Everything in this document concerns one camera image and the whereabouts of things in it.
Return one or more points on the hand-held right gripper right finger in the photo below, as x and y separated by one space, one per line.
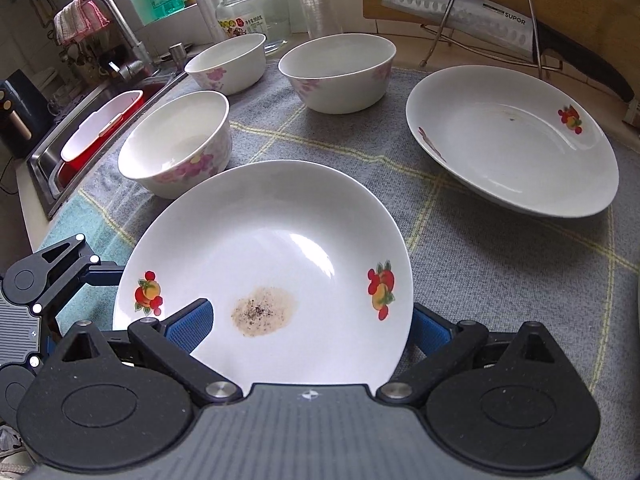
432 332

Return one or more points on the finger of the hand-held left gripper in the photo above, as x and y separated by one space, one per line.
70 265
56 325

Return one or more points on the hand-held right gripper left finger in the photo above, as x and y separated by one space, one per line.
192 322

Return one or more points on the white plate fruit print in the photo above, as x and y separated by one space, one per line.
510 150
275 240

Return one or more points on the white bowl pink flower print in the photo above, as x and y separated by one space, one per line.
225 55
335 60
170 130

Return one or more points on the grey and teal mat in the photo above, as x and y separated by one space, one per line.
475 270

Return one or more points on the steel sink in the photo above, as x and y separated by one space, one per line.
50 170

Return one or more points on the red plastic basin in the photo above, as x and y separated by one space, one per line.
75 162

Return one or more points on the black kitchen appliance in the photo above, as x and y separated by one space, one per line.
20 110

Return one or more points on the steel sink knob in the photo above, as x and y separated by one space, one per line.
178 52

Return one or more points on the steel faucet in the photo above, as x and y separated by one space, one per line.
120 25

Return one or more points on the pink dish cloth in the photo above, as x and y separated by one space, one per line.
80 17

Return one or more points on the glass jar green lid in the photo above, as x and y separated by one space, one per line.
260 10

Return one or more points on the stack of clear plastic cups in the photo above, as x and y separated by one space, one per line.
315 0

